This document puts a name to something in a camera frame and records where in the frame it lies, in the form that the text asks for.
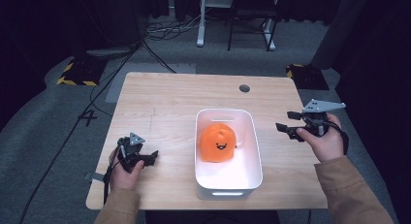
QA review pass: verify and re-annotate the white plastic bin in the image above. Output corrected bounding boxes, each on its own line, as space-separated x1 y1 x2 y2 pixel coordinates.
194 108 264 202

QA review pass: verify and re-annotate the black metal chair frame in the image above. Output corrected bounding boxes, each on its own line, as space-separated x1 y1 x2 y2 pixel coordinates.
226 0 279 52

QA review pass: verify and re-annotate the orange smiling plush toy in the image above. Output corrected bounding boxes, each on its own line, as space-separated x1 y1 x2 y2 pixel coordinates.
199 121 238 164

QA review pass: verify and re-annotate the white desk leg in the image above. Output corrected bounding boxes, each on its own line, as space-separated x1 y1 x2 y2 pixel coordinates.
262 17 277 51
196 0 208 48

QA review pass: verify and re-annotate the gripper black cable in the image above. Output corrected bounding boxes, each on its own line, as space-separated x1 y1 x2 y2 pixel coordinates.
102 145 126 206
326 119 351 156

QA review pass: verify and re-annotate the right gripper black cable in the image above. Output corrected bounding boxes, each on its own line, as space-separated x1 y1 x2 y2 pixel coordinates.
326 119 351 156

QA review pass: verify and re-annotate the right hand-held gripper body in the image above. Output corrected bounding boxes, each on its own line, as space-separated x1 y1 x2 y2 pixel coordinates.
301 98 347 139

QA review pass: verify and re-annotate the black yellow striped base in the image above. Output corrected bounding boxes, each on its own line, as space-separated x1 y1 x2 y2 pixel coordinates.
285 63 330 91
56 56 109 87

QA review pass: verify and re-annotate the short black floor cable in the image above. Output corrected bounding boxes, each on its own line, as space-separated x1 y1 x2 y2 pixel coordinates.
141 39 177 74

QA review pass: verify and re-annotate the grey tape strip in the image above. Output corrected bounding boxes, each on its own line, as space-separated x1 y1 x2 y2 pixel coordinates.
84 172 107 183

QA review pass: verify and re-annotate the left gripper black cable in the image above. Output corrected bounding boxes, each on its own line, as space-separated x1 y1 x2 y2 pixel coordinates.
102 145 126 206

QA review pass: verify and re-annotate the grey curtain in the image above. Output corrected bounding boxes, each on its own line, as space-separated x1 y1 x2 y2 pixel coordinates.
310 0 371 70

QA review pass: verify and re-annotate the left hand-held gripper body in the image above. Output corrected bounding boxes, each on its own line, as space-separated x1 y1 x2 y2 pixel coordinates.
116 132 146 174

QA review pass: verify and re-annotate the bundle of floor cables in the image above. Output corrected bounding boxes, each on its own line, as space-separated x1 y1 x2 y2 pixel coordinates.
143 9 211 42

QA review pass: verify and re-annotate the person's right hand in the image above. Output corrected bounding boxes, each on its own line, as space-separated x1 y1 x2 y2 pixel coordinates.
296 112 345 164

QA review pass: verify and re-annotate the long black floor cable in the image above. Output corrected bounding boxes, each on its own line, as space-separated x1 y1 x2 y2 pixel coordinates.
18 39 143 224

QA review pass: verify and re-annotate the person's left hand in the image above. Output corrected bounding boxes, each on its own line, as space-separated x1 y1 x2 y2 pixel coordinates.
109 148 145 192

